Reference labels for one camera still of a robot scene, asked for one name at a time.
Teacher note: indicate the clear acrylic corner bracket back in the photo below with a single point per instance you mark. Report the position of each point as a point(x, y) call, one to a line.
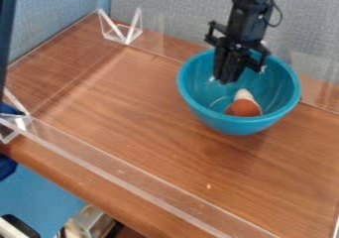
point(118, 32)

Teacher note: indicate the clear acrylic barrier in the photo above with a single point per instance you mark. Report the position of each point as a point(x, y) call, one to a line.
point(318, 72)
point(185, 205)

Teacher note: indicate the black and white object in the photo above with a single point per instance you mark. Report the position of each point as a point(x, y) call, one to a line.
point(14, 228)

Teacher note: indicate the grey metal frame below table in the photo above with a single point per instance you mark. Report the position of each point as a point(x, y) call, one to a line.
point(91, 223)

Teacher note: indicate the dark blue vertical post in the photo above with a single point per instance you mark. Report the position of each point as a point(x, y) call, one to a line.
point(7, 18)

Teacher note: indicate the brown toy mushroom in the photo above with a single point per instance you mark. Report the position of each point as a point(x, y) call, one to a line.
point(245, 106)

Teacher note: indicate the clear acrylic corner bracket front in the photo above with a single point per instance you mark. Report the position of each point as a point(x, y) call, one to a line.
point(15, 117)

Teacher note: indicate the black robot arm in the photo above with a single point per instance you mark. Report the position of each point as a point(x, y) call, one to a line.
point(250, 20)

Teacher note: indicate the clear acrylic front barrier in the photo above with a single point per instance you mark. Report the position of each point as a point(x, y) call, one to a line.
point(185, 205)

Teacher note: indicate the blue cloth object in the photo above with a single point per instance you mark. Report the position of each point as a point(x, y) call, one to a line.
point(7, 134)

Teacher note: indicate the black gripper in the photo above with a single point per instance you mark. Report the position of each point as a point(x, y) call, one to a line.
point(234, 55)

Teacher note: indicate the blue plastic bowl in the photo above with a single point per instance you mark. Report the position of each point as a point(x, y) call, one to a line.
point(275, 89)

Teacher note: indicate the clear acrylic back barrier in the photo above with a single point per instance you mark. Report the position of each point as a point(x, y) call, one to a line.
point(318, 72)

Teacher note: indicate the clear acrylic corner bracket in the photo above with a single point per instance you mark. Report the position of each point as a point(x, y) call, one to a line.
point(118, 32)
point(15, 117)

